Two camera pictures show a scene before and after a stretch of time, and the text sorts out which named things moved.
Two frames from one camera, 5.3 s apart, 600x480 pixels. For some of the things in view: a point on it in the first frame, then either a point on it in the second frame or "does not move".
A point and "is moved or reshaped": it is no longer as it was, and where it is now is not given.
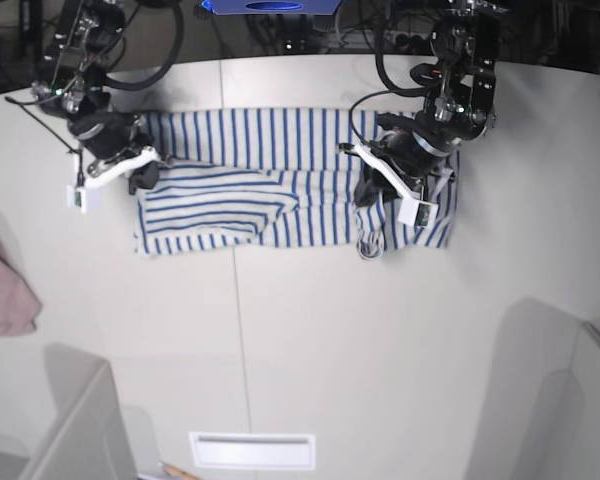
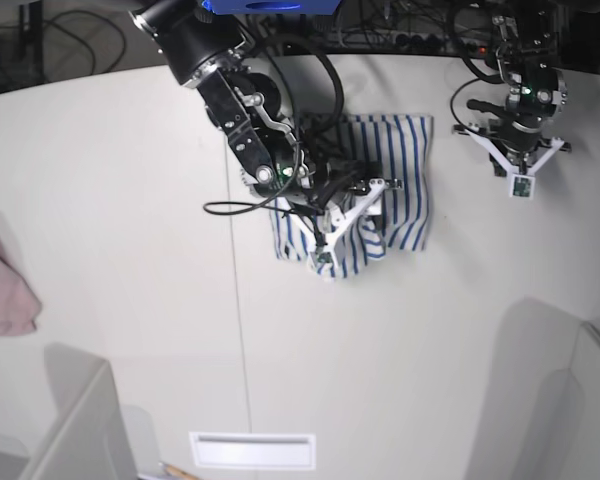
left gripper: [109, 135] to [320, 178]
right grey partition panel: [552, 408] does not move
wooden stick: [180, 472] does not move
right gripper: [412, 152] to [520, 134]
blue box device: [271, 7] does not move
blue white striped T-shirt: [270, 178] is moved or reshaped
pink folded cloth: [7, 304] does not move
